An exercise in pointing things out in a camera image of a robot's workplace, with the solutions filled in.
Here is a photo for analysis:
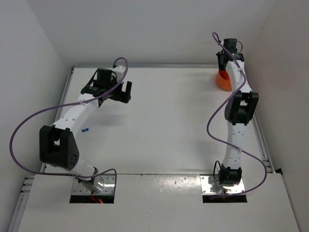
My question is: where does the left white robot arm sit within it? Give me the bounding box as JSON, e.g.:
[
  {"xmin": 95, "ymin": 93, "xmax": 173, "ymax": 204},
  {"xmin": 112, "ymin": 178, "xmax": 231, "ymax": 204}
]
[{"xmin": 39, "ymin": 65, "xmax": 132, "ymax": 184}]

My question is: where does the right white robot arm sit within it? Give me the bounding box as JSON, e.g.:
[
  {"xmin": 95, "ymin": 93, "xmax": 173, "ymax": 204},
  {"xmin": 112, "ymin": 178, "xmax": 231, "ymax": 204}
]
[{"xmin": 217, "ymin": 38, "xmax": 259, "ymax": 186}]

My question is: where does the orange round divided container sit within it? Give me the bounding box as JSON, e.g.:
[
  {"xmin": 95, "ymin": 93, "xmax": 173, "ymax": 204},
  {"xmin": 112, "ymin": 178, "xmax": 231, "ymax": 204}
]
[{"xmin": 216, "ymin": 70, "xmax": 232, "ymax": 91}]

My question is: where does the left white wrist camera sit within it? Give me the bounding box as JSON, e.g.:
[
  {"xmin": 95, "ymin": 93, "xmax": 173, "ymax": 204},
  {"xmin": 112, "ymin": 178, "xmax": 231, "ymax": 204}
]
[{"xmin": 112, "ymin": 66, "xmax": 126, "ymax": 80}]

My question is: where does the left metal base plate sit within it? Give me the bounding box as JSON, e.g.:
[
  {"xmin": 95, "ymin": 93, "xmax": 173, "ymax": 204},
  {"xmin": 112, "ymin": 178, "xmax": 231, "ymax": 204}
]
[{"xmin": 71, "ymin": 175, "xmax": 115, "ymax": 195}]

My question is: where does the metal base plate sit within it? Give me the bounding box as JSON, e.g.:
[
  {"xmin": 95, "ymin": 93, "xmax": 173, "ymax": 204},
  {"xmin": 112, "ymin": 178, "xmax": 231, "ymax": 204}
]
[
  {"xmin": 71, "ymin": 175, "xmax": 115, "ymax": 195},
  {"xmin": 200, "ymin": 175, "xmax": 245, "ymax": 195}
]

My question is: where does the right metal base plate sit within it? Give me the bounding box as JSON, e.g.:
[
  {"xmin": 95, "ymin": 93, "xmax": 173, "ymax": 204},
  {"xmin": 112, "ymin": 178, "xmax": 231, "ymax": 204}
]
[{"xmin": 200, "ymin": 175, "xmax": 245, "ymax": 195}]

